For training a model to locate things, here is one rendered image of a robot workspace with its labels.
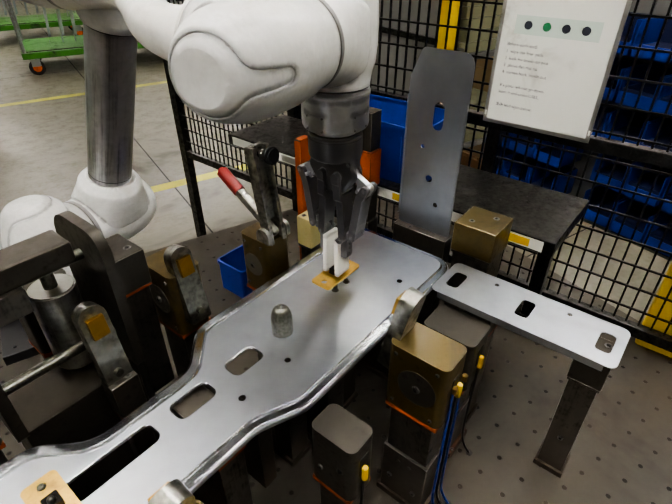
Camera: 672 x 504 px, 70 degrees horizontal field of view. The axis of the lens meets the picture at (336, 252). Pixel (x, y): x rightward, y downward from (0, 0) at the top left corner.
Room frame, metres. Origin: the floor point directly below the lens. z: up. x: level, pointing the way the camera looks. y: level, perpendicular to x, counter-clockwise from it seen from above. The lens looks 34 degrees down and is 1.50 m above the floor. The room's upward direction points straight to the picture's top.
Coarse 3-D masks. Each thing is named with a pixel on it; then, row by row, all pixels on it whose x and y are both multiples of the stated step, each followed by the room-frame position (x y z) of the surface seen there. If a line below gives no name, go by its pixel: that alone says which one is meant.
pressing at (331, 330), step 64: (320, 256) 0.73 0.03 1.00; (384, 256) 0.73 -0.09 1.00; (256, 320) 0.55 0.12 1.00; (320, 320) 0.55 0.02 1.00; (384, 320) 0.55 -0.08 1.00; (192, 384) 0.43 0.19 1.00; (256, 384) 0.43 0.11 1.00; (320, 384) 0.43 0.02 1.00; (64, 448) 0.33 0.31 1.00; (192, 448) 0.33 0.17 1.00
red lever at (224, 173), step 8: (224, 168) 0.79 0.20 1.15; (224, 176) 0.78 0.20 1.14; (232, 176) 0.78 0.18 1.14; (232, 184) 0.77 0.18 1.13; (240, 184) 0.77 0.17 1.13; (232, 192) 0.76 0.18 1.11; (240, 192) 0.76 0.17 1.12; (240, 200) 0.75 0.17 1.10; (248, 200) 0.75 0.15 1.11; (248, 208) 0.74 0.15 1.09; (256, 208) 0.74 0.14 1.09; (256, 216) 0.73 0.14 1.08; (272, 224) 0.72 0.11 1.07
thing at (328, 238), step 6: (336, 228) 0.64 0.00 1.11; (324, 234) 0.63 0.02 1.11; (330, 234) 0.63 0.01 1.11; (336, 234) 0.64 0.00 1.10; (324, 240) 0.62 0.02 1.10; (330, 240) 0.63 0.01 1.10; (324, 246) 0.62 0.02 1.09; (330, 246) 0.63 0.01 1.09; (324, 252) 0.62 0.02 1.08; (330, 252) 0.63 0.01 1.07; (324, 258) 0.62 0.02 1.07; (330, 258) 0.63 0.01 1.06; (324, 264) 0.62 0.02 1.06; (330, 264) 0.63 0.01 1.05; (324, 270) 0.62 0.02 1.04
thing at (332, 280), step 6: (354, 264) 0.65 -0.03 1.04; (330, 270) 0.62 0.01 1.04; (348, 270) 0.63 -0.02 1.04; (354, 270) 0.64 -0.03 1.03; (318, 276) 0.62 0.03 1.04; (324, 276) 0.62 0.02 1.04; (330, 276) 0.62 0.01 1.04; (342, 276) 0.62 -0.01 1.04; (312, 282) 0.61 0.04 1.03; (318, 282) 0.60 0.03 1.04; (330, 282) 0.60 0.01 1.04; (336, 282) 0.60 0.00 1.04; (324, 288) 0.59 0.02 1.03; (330, 288) 0.59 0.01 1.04
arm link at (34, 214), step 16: (16, 208) 0.93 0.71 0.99; (32, 208) 0.93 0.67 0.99; (48, 208) 0.94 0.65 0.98; (64, 208) 0.98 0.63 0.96; (0, 224) 0.91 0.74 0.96; (16, 224) 0.89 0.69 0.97; (32, 224) 0.90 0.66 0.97; (48, 224) 0.92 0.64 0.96; (0, 240) 0.90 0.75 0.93; (16, 240) 0.88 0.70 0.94
